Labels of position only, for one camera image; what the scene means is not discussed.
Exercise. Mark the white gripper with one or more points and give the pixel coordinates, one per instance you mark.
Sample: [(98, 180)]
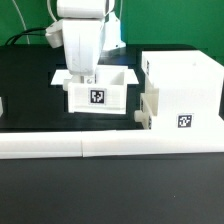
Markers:
[(83, 34)]

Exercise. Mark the white drawer tray with tag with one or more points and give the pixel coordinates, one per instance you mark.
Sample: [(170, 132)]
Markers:
[(148, 109)]

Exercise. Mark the white front rail right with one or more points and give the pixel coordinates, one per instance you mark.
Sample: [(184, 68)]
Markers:
[(147, 142)]

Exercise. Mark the white tag sheet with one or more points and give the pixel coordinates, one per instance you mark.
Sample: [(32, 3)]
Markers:
[(131, 76)]

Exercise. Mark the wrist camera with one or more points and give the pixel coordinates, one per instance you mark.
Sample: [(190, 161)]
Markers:
[(54, 34)]

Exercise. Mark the white drawer cabinet box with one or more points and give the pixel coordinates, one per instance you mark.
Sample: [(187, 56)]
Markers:
[(189, 85)]

